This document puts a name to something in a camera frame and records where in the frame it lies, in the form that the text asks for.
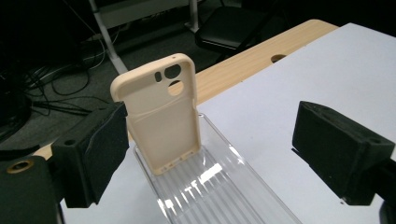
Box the black folding chair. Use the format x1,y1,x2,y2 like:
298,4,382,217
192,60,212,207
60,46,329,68
194,5,283,63

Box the clear plastic packaging tray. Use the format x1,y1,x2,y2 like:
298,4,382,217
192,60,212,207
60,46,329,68
134,113,304,224

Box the tangle of floor cables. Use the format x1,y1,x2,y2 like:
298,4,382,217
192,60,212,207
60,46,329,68
0,27,125,132

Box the white-legged desk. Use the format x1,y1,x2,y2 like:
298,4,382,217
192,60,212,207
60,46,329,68
88,0,201,75

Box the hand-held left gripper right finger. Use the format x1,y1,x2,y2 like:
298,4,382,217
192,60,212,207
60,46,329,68
291,100,396,206

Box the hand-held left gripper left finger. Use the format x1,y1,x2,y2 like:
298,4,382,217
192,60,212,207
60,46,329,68
50,101,131,209

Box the beige phone case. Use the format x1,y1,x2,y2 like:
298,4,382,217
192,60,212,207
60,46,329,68
109,52,203,176

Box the white table cover sheet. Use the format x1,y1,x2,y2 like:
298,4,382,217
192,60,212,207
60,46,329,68
60,21,396,224

